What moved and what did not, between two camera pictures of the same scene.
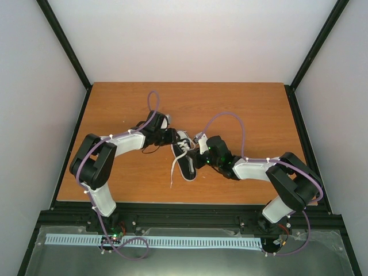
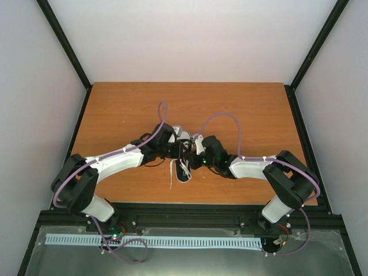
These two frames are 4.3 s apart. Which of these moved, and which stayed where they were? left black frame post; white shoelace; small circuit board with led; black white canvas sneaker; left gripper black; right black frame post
Moved: white shoelace; black white canvas sneaker; left gripper black
Stayed: small circuit board with led; left black frame post; right black frame post
